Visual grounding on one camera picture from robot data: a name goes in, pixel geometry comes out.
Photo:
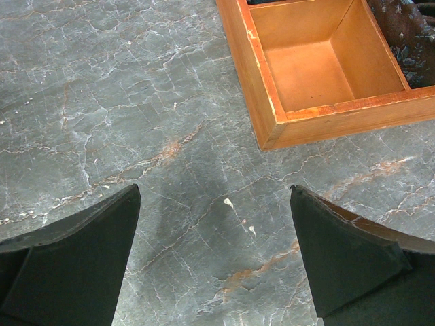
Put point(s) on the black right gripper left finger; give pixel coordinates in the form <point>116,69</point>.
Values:
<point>70,272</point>

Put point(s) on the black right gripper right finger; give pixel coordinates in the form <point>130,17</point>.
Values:
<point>361,272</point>

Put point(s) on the orange wooden compartment tray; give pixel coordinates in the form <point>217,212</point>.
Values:
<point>315,70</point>

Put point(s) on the black rolled sock front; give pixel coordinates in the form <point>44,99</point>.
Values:
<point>408,27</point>

